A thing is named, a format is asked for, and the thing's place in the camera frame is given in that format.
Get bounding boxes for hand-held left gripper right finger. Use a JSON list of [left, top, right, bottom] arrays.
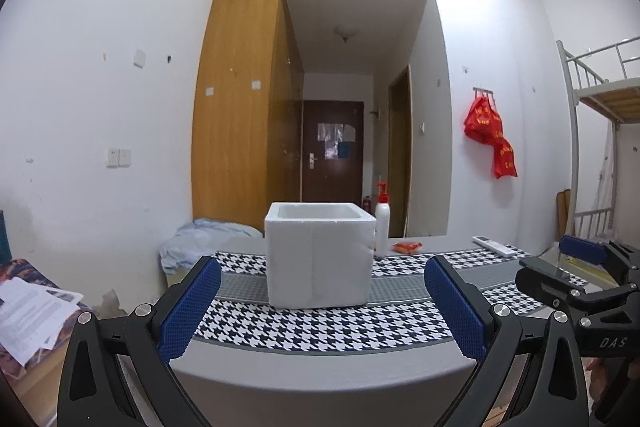
[[424, 255, 591, 427]]

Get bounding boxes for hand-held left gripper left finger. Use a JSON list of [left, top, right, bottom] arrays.
[[56, 255, 222, 427]]

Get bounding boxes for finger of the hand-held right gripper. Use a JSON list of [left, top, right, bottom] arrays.
[[559, 235, 640, 293], [515, 267, 626, 323]]

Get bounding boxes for white foam box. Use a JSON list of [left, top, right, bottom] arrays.
[[264, 202, 377, 309]]

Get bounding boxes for person's right hand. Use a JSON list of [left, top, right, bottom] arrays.
[[587, 356, 621, 400]]

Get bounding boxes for black smartphone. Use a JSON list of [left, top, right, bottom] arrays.
[[520, 256, 590, 292]]

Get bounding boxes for wooden planks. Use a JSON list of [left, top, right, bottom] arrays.
[[555, 189, 573, 244]]

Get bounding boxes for white remote control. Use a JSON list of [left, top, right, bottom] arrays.
[[472, 234, 521, 258]]

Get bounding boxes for light blue bedding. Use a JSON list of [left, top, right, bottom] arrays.
[[159, 218, 264, 275]]

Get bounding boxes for white bed curtain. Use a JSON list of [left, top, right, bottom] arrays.
[[595, 119, 621, 220]]

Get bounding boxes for white pump lotion bottle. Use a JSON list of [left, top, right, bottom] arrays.
[[375, 182, 392, 259]]

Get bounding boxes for red plastic bag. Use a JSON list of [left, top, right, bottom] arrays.
[[492, 138, 518, 179], [463, 96, 502, 144]]

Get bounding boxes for metal bunk bed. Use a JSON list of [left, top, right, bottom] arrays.
[[556, 37, 640, 248]]

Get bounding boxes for wooden side door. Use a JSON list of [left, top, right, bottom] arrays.
[[388, 65, 412, 238]]

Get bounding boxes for white paper sheets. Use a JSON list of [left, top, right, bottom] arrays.
[[0, 277, 83, 365]]

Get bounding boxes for dark brown door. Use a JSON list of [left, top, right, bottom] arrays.
[[301, 101, 365, 204]]

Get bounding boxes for colourful patterned blanket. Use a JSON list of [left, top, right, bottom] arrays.
[[0, 259, 96, 383]]

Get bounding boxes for wooden wardrobe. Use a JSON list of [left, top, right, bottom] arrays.
[[191, 0, 304, 228]]

